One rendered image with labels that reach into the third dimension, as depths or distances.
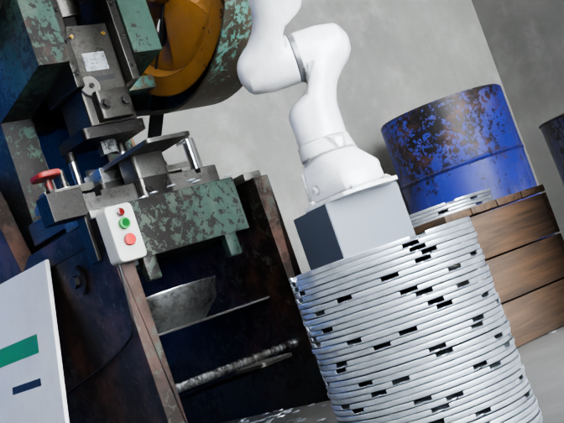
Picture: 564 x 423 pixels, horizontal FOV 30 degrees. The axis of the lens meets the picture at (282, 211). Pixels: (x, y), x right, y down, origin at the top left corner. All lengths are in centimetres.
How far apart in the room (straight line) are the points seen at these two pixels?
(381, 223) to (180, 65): 120
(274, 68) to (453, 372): 101
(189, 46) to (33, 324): 95
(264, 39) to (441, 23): 366
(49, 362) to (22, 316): 19
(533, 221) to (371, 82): 274
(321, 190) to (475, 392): 82
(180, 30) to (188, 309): 89
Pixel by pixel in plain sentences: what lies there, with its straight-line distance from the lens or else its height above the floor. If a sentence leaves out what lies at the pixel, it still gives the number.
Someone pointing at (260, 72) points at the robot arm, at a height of 77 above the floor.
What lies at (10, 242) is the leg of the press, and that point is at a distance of 299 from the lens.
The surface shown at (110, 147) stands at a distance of 293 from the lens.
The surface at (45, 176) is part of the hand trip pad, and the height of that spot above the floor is 75.
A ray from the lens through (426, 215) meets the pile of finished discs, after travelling 262.
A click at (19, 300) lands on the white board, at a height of 52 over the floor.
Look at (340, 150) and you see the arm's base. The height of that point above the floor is 55.
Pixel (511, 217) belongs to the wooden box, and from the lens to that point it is 265.
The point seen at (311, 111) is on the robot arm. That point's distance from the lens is 227.
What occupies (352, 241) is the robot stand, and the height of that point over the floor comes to 36.
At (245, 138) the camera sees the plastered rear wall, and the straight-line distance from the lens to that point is 472.
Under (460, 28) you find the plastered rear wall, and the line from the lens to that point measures 599.
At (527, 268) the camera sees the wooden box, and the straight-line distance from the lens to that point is 265.
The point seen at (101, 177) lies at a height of 75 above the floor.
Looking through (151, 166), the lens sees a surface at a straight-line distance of 278.
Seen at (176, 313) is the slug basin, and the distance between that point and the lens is 277.
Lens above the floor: 30
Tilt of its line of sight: 4 degrees up
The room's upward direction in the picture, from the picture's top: 19 degrees counter-clockwise
